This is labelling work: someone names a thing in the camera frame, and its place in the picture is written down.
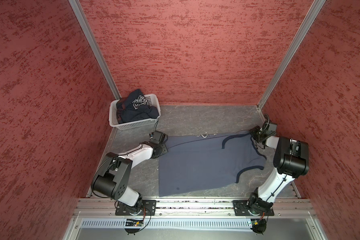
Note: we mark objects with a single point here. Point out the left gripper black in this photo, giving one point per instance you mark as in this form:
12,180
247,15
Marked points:
164,150

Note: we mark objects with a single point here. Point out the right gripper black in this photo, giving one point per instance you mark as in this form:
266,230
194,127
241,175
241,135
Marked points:
253,130

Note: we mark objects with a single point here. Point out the grey blue tank top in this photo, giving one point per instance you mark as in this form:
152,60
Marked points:
196,163

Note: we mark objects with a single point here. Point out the dark navy tank top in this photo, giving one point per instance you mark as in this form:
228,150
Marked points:
135,107

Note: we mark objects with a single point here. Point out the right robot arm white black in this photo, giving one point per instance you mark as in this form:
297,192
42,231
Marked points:
291,160

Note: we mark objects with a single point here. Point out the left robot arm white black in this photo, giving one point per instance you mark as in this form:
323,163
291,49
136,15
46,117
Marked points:
112,177

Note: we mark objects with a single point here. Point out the white plastic laundry basket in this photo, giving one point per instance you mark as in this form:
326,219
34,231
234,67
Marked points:
152,101

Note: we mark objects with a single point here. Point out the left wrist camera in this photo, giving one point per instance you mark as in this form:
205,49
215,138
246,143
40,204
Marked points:
158,137

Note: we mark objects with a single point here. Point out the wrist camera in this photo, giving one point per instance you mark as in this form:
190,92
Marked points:
158,137
269,129

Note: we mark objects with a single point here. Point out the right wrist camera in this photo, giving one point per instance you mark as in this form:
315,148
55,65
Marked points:
269,129

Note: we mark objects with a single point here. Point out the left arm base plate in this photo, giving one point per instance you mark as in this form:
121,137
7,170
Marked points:
148,207

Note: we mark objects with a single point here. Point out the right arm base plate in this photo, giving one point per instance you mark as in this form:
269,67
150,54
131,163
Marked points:
240,208

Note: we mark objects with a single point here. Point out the perforated cable duct strip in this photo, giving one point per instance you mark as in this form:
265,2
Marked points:
184,224

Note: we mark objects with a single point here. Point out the left connector board with wires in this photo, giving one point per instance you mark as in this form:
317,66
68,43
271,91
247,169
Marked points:
136,226

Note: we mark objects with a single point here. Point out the connector board with wires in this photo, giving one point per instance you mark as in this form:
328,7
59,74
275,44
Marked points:
136,226
259,226

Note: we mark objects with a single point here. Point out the right connector board with wires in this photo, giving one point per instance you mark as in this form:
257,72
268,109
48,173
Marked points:
259,226

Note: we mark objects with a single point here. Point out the aluminium front rail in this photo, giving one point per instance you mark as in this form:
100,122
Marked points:
195,208

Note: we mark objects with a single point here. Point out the right corner aluminium post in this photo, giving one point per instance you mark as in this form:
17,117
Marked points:
305,26

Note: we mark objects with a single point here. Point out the corner aluminium post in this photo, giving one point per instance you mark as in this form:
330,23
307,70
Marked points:
85,26
305,26

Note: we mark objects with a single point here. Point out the left corner aluminium post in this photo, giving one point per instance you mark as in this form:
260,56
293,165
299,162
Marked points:
85,26

